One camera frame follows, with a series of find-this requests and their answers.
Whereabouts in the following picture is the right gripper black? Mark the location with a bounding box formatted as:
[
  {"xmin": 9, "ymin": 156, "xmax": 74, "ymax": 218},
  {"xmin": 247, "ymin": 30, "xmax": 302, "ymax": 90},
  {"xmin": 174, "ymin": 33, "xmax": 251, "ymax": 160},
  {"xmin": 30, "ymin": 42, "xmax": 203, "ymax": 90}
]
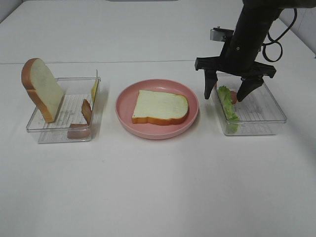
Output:
[{"xmin": 195, "ymin": 37, "xmax": 276, "ymax": 102}]

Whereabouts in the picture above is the green lettuce leaf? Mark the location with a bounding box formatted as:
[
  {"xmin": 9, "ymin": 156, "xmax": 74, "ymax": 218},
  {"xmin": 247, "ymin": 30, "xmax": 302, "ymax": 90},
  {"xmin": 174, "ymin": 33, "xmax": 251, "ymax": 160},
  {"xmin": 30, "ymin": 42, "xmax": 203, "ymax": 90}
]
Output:
[{"xmin": 217, "ymin": 86, "xmax": 240, "ymax": 135}]

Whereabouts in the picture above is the bacon strip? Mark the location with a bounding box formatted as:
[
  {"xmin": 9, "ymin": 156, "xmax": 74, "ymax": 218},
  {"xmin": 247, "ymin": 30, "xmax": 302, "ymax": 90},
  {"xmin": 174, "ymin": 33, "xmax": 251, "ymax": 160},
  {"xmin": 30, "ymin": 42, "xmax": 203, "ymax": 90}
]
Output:
[
  {"xmin": 230, "ymin": 91, "xmax": 238, "ymax": 104},
  {"xmin": 67, "ymin": 99, "xmax": 92, "ymax": 140}
]

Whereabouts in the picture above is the bread slice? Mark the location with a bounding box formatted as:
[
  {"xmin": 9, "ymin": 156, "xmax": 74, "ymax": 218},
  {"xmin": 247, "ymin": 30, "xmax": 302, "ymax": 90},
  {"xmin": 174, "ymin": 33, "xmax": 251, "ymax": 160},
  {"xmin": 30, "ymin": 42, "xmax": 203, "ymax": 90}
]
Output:
[
  {"xmin": 21, "ymin": 58, "xmax": 64, "ymax": 123},
  {"xmin": 131, "ymin": 90, "xmax": 189, "ymax": 125}
]

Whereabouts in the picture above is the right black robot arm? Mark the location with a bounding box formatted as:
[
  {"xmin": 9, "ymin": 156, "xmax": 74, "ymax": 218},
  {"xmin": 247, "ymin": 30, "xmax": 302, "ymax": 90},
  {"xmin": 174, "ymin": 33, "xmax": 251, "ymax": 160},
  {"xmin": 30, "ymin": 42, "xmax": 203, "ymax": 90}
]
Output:
[{"xmin": 195, "ymin": 0, "xmax": 316, "ymax": 102}]

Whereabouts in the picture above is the right clear plastic container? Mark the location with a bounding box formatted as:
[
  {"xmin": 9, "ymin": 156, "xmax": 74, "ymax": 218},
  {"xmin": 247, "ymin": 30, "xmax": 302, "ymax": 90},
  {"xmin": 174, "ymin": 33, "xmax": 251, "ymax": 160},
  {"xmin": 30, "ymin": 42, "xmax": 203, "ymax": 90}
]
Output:
[{"xmin": 211, "ymin": 73, "xmax": 287, "ymax": 136}]

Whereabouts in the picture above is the clear plastic container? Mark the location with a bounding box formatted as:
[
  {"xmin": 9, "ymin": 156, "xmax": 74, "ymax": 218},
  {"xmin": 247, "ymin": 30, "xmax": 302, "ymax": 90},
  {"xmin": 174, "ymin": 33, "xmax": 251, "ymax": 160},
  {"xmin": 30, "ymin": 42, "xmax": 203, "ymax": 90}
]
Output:
[
  {"xmin": 26, "ymin": 73, "xmax": 103, "ymax": 144},
  {"xmin": 211, "ymin": 73, "xmax": 287, "ymax": 136}
]

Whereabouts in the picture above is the pink plate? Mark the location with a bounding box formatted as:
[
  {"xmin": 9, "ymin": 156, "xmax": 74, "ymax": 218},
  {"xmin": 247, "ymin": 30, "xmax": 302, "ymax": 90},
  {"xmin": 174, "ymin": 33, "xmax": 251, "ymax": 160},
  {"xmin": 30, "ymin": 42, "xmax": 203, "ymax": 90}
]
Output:
[{"xmin": 116, "ymin": 79, "xmax": 199, "ymax": 140}]

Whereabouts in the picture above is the yellow cheese slice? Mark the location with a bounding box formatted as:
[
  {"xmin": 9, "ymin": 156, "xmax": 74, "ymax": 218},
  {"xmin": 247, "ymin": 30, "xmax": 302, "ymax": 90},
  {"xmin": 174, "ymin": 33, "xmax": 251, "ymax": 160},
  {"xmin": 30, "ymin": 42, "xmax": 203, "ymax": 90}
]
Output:
[{"xmin": 91, "ymin": 79, "xmax": 99, "ymax": 103}]

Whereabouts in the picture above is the left clear plastic container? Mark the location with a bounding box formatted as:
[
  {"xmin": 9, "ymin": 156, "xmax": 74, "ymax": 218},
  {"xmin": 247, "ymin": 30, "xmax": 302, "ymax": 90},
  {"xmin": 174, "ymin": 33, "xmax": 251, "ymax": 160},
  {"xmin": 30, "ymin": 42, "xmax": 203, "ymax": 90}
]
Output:
[{"xmin": 26, "ymin": 73, "xmax": 103, "ymax": 144}]

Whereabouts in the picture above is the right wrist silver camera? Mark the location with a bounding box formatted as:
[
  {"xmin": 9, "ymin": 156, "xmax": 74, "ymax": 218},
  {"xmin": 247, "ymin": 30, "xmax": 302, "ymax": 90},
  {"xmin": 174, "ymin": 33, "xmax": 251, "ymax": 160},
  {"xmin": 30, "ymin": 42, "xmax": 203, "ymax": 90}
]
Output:
[{"xmin": 210, "ymin": 26, "xmax": 234, "ymax": 41}]

